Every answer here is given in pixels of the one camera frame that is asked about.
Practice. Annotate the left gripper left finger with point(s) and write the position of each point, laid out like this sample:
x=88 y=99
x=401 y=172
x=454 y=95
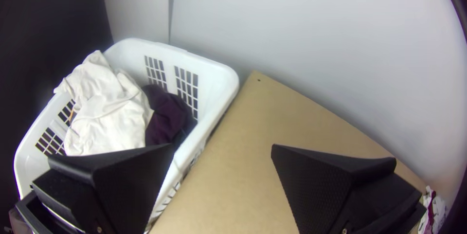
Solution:
x=120 y=183

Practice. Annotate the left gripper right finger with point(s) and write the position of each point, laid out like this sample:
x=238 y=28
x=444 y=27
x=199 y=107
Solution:
x=328 y=190

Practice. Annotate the white t-shirt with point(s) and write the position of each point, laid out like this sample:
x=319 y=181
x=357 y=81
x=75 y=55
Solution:
x=105 y=117

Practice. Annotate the dark garment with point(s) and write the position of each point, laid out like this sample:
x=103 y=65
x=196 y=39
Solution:
x=168 y=117

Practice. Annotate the heap of clothes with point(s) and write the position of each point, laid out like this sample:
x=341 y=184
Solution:
x=436 y=208

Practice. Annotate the white laundry basket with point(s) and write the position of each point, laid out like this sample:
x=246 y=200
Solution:
x=219 y=80

